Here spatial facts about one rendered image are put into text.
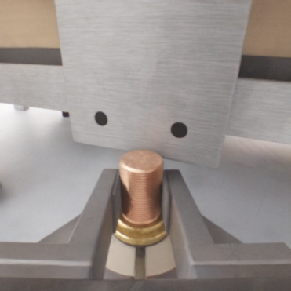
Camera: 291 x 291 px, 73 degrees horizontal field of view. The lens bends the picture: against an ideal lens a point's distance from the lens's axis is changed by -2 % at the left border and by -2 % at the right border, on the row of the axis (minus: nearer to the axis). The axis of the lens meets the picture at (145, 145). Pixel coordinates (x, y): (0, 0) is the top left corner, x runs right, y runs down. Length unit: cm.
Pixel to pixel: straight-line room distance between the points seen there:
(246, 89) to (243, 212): 17
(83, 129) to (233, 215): 22
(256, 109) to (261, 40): 7
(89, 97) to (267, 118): 14
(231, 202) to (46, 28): 33
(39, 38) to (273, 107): 28
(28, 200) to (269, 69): 33
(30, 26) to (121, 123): 21
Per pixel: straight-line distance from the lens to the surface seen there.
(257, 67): 23
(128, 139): 15
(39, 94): 27
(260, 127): 20
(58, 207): 30
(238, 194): 33
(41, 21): 31
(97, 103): 16
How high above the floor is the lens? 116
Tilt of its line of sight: 27 degrees up
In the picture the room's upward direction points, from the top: 179 degrees counter-clockwise
